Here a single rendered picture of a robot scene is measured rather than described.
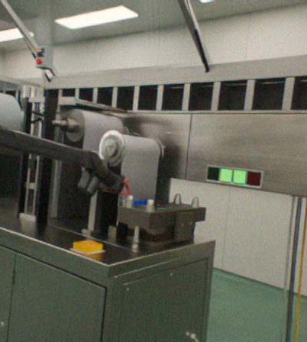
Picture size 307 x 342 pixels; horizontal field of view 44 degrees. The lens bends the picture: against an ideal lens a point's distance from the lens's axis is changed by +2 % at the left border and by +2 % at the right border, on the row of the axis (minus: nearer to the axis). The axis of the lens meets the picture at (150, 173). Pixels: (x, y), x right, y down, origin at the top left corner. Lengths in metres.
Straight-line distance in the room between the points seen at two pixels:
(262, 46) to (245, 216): 1.75
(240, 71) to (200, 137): 0.31
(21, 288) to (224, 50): 3.53
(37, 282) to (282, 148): 1.03
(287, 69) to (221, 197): 2.83
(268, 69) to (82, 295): 1.07
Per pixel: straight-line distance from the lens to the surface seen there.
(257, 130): 1.57
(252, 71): 1.63
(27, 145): 1.19
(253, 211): 4.11
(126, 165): 1.54
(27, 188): 1.78
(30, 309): 1.57
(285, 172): 1.52
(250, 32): 4.41
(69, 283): 1.37
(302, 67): 1.56
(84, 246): 1.28
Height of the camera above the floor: 1.24
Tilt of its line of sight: 3 degrees down
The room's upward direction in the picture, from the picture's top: 6 degrees clockwise
